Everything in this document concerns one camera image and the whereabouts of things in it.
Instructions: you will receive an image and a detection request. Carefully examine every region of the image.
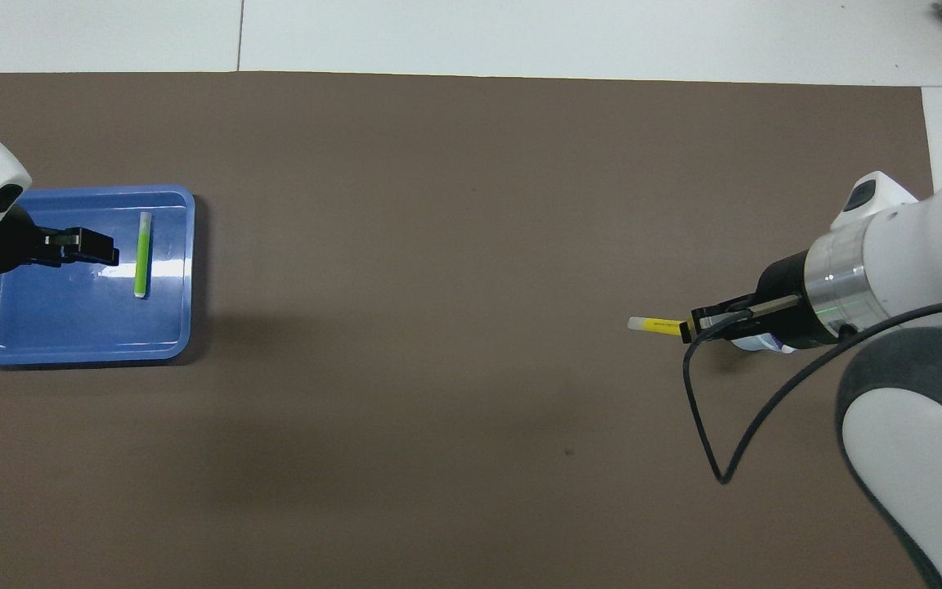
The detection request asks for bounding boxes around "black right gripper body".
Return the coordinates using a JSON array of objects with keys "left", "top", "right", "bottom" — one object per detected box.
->
[{"left": 751, "top": 249, "right": 817, "bottom": 350}]

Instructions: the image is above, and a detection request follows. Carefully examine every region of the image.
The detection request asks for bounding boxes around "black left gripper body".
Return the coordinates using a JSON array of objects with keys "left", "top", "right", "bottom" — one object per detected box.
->
[{"left": 0, "top": 204, "right": 48, "bottom": 276}]

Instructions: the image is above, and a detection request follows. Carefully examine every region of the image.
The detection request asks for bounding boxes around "green marker pen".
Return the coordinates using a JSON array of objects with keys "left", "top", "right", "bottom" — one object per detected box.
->
[{"left": 132, "top": 211, "right": 154, "bottom": 300}]

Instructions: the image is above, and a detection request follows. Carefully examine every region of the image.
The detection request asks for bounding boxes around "yellow marker pen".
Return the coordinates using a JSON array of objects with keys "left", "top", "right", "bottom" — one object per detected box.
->
[{"left": 626, "top": 315, "right": 689, "bottom": 335}]

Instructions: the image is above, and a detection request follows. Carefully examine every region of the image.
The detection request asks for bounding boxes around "blue plastic tray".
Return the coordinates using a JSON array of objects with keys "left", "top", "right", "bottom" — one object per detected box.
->
[{"left": 0, "top": 185, "right": 196, "bottom": 367}]

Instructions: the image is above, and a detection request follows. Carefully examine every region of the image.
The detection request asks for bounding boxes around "clear plastic cup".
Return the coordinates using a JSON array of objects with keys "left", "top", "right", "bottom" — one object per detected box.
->
[{"left": 728, "top": 329, "right": 800, "bottom": 356}]

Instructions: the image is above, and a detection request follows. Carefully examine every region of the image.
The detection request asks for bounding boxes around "brown table mat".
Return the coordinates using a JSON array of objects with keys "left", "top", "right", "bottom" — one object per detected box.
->
[{"left": 0, "top": 71, "right": 942, "bottom": 589}]

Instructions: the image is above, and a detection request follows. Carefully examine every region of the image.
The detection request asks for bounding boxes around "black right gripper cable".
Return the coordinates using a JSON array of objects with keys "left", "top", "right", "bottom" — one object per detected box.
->
[{"left": 683, "top": 298, "right": 942, "bottom": 486}]

